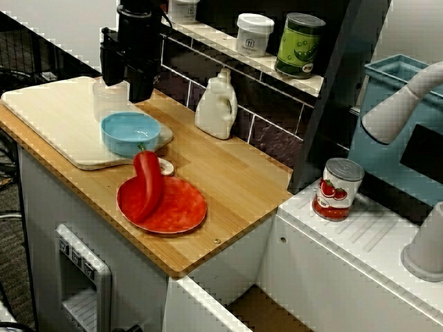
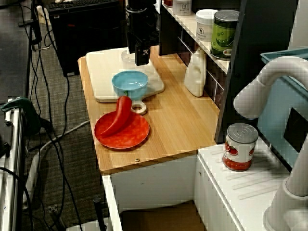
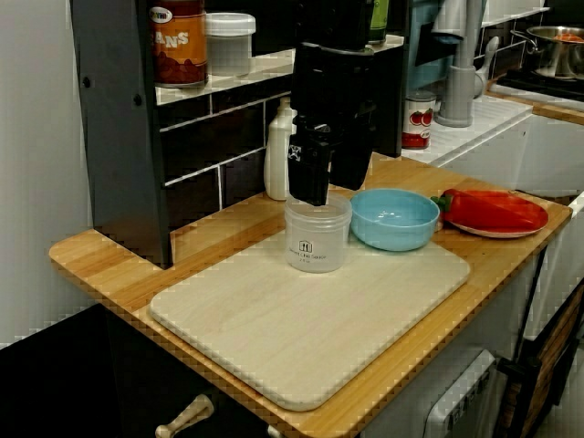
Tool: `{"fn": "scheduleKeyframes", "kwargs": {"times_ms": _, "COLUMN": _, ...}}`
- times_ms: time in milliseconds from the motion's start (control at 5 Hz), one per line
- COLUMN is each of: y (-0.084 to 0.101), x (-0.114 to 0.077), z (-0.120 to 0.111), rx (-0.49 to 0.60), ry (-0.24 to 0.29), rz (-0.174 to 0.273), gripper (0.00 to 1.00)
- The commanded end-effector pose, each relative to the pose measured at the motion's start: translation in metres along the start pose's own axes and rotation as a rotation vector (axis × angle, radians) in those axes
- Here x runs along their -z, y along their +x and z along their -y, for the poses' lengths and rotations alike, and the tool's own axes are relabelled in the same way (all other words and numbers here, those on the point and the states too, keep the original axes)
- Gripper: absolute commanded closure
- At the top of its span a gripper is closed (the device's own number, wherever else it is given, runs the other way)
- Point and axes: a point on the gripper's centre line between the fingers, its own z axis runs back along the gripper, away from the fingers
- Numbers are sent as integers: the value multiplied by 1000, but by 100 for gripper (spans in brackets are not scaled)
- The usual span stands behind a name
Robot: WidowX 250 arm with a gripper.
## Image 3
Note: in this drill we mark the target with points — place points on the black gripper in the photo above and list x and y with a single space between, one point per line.
333 91

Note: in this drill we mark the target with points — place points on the clear plastic jar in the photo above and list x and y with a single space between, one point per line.
317 242

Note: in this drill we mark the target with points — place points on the light blue bowl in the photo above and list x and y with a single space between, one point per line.
392 235

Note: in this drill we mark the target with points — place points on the white detergent bottle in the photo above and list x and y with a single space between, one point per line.
276 159

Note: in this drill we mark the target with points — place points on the tomato can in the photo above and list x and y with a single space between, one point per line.
419 123

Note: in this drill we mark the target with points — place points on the teal plastic bin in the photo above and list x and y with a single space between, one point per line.
424 73

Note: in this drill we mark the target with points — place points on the grey toy faucet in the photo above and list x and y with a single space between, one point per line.
461 91

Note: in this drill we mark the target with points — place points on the green peas can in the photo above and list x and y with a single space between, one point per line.
379 23

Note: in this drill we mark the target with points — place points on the clear jar with white lid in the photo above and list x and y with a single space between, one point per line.
229 45

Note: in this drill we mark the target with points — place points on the pale wooden cutting board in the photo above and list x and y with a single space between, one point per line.
310 328

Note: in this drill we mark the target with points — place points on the red toy pepper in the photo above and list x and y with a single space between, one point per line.
488 210

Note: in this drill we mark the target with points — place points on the white toy kitchen cabinet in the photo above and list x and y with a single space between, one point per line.
502 150

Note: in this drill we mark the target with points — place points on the red plate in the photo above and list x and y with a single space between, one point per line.
502 232

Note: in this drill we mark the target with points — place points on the orange beans can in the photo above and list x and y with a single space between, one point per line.
178 45

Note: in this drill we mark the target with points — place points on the dark grey shelf unit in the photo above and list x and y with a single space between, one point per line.
118 137

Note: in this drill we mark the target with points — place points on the black stove top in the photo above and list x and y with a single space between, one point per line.
538 84

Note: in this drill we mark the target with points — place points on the steel cooking pot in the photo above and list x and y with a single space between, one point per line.
547 55

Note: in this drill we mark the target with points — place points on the white toy oven door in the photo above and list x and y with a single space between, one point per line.
461 401

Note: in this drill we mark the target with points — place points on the orange toy food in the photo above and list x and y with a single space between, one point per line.
570 36

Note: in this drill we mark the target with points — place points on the wooden crate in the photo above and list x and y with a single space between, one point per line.
554 347

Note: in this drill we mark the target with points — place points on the wooden drawer knob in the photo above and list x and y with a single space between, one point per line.
187 417

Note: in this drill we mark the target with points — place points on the black cabinet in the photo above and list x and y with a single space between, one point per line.
68 388

